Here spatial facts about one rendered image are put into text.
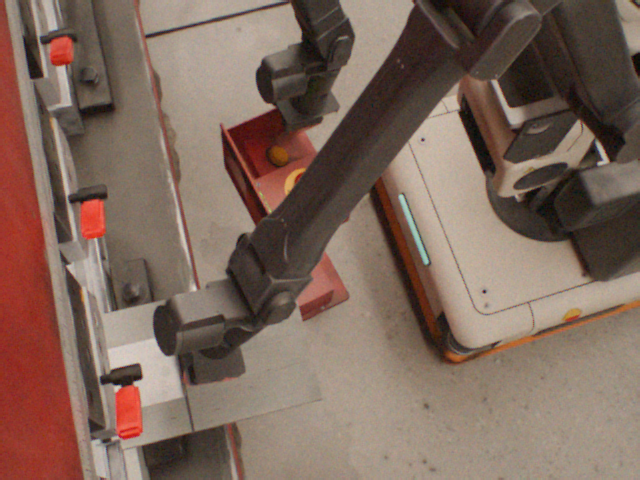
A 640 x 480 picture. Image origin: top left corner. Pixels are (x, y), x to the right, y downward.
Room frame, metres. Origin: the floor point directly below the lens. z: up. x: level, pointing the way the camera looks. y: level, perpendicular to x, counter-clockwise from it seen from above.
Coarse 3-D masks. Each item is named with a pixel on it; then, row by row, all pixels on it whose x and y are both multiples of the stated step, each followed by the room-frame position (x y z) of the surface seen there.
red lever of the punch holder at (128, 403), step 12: (120, 372) 0.13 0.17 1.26; (132, 372) 0.13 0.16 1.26; (120, 384) 0.12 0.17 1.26; (132, 384) 0.12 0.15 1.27; (120, 396) 0.10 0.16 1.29; (132, 396) 0.10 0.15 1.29; (120, 408) 0.09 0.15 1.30; (132, 408) 0.09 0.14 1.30; (120, 420) 0.08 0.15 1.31; (132, 420) 0.08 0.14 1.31; (120, 432) 0.07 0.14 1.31; (132, 432) 0.07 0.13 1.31
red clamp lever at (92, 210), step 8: (80, 192) 0.31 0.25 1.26; (88, 192) 0.31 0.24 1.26; (96, 192) 0.31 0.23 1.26; (104, 192) 0.31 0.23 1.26; (72, 200) 0.30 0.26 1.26; (80, 200) 0.30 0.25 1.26; (88, 200) 0.30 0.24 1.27; (96, 200) 0.30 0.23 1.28; (88, 208) 0.28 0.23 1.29; (96, 208) 0.28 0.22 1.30; (104, 208) 0.29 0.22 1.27; (88, 216) 0.27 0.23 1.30; (96, 216) 0.27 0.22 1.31; (104, 216) 0.28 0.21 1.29; (88, 224) 0.26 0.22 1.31; (96, 224) 0.26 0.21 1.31; (104, 224) 0.26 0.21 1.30; (88, 232) 0.25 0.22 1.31; (96, 232) 0.25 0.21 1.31; (104, 232) 0.25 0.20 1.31
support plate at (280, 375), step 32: (128, 320) 0.24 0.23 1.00; (288, 320) 0.27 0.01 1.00; (256, 352) 0.22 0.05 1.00; (288, 352) 0.23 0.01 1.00; (224, 384) 0.17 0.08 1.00; (256, 384) 0.18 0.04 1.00; (288, 384) 0.19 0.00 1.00; (160, 416) 0.12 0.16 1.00; (192, 416) 0.13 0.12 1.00; (224, 416) 0.13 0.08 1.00; (256, 416) 0.14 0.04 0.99; (128, 448) 0.07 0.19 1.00
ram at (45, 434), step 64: (0, 0) 0.42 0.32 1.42; (0, 64) 0.34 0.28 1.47; (0, 128) 0.26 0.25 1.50; (0, 192) 0.20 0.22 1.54; (0, 256) 0.14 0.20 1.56; (0, 320) 0.10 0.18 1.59; (0, 384) 0.06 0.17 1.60; (64, 384) 0.09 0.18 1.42; (0, 448) 0.02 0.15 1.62; (64, 448) 0.04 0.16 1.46
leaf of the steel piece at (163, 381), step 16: (112, 352) 0.19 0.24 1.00; (128, 352) 0.19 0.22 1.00; (144, 352) 0.20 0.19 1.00; (160, 352) 0.20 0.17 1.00; (112, 368) 0.17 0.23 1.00; (144, 368) 0.18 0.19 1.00; (160, 368) 0.18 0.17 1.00; (176, 368) 0.18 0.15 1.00; (144, 384) 0.16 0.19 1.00; (160, 384) 0.16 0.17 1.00; (176, 384) 0.16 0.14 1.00; (144, 400) 0.14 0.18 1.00; (160, 400) 0.14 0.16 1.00
